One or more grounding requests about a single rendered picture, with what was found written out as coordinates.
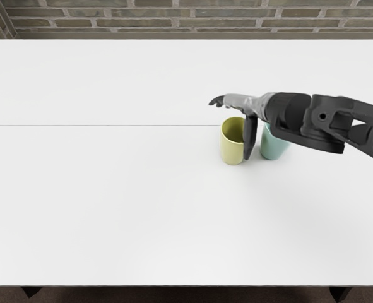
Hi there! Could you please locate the light teal cup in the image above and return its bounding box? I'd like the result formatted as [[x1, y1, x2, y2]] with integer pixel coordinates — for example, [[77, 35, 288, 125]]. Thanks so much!
[[260, 122, 291, 160]]

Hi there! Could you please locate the yellow-green cup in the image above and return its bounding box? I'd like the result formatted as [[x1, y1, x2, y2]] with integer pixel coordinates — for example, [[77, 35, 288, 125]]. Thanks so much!
[[220, 117, 246, 166]]

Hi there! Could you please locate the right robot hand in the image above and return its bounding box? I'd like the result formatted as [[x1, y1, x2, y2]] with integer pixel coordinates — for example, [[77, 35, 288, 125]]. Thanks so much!
[[208, 92, 275, 161]]

